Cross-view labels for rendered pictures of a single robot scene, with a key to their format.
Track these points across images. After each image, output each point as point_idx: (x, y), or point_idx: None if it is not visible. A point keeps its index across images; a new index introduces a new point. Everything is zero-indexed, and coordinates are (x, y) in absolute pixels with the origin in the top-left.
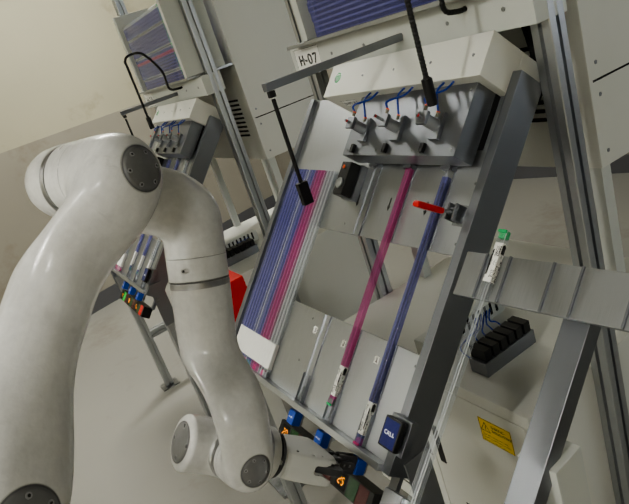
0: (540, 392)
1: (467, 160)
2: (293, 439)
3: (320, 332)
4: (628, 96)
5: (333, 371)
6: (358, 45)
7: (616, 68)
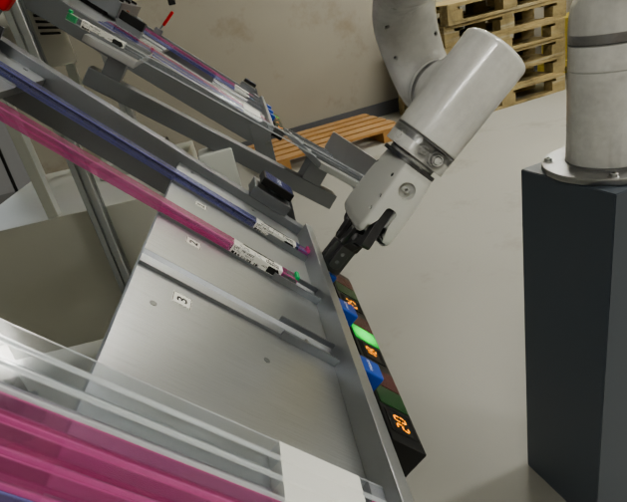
0: (185, 117)
1: None
2: (377, 177)
3: (185, 284)
4: None
5: (246, 274)
6: None
7: None
